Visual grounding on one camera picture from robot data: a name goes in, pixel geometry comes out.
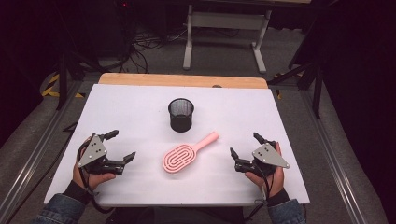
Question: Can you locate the person's left hand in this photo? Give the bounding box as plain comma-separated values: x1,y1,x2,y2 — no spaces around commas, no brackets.
72,163,117,190

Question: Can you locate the person's right hand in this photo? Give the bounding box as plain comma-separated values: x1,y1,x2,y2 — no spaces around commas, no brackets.
245,142,286,199

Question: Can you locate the aluminium rail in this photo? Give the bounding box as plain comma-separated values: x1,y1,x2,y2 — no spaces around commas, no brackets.
299,90,370,224
0,80,87,224

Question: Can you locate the black metal stand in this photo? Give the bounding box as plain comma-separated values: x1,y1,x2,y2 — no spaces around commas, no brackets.
55,50,106,111
267,60,324,119

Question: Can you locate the yellow black hazard tape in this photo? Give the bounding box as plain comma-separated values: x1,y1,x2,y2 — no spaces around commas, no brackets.
273,72,304,101
41,73,86,99

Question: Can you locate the pink hairbrush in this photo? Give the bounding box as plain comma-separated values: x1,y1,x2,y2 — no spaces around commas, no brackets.
162,131,220,175

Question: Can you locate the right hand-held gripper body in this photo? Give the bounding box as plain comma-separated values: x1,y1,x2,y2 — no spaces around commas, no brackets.
233,140,290,179

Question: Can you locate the tangle of black floor cables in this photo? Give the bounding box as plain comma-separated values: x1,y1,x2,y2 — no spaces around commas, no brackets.
120,26,188,74

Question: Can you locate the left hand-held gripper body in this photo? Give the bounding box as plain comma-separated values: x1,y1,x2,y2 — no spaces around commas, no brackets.
77,133,127,175

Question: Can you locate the black mesh pen holder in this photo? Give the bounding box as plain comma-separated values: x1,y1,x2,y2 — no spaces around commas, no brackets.
167,98,195,133

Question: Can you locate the grey metal desk frame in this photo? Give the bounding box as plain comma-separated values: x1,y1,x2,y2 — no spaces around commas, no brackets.
182,3,274,75

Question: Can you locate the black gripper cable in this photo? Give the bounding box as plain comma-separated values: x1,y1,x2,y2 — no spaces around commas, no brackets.
76,141,116,215
244,169,275,222

